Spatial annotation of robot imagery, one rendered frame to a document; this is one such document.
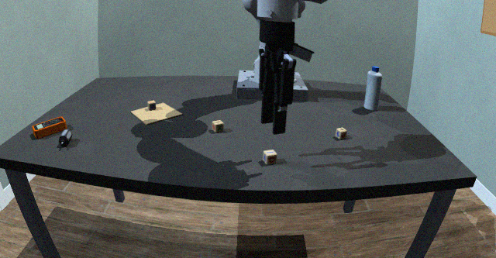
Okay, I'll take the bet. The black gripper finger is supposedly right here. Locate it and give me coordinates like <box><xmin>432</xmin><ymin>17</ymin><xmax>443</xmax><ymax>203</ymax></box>
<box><xmin>259</xmin><ymin>48</ymin><xmax>275</xmax><ymax>124</ymax></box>
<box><xmin>270</xmin><ymin>51</ymin><xmax>297</xmax><ymax>135</ymax></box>

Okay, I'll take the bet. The beige mat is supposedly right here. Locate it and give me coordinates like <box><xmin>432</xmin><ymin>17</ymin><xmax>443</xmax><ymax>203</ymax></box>
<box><xmin>131</xmin><ymin>103</ymin><xmax>183</xmax><ymax>125</ymax></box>

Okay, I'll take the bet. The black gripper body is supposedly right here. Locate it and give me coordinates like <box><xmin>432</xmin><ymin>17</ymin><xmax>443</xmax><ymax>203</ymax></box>
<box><xmin>260</xmin><ymin>19</ymin><xmax>295</xmax><ymax>68</ymax></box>

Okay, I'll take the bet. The orange digital multimeter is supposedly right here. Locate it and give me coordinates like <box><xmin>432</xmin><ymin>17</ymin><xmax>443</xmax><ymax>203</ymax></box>
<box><xmin>33</xmin><ymin>117</ymin><xmax>67</xmax><ymax>139</ymax></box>

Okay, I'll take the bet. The grey bottle with blue cap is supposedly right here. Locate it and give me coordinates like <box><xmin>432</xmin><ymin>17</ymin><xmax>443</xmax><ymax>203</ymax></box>
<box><xmin>364</xmin><ymin>66</ymin><xmax>382</xmax><ymax>111</ymax></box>

